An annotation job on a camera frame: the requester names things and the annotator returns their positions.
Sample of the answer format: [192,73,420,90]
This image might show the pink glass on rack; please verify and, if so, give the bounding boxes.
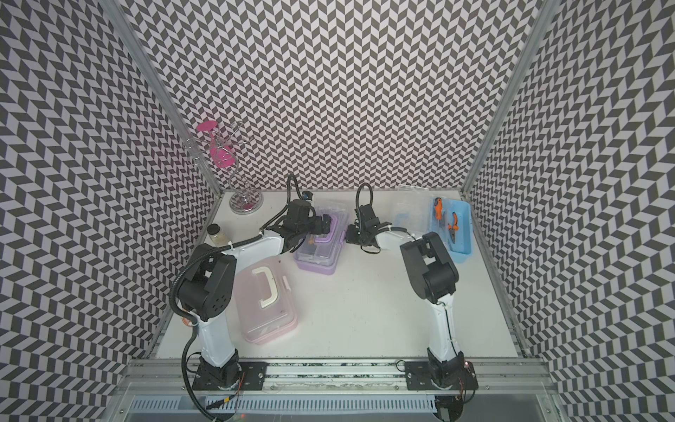
[196,121,236,169]

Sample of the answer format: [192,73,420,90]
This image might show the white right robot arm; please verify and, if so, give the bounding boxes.
[346,182,478,393]

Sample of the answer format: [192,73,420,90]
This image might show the blue toolbox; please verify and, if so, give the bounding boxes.
[393,186,473,264]

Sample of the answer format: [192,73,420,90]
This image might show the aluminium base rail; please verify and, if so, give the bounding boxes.
[102,358,567,421]

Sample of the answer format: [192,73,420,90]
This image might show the pink toolbox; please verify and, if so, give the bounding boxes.
[234,258,298,345]

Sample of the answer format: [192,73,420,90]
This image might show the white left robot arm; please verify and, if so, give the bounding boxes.
[169,174,332,389]

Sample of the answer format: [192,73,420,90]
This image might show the orange handled screwdriver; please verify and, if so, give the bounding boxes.
[433,197,445,225]

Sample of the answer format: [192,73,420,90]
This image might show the orange handled pliers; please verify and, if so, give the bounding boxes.
[448,212,459,244]

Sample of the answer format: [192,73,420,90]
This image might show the glass jar black lid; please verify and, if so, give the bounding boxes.
[207,223,230,247]

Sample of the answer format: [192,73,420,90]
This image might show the purple toolbox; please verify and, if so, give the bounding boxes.
[294,202,349,275]

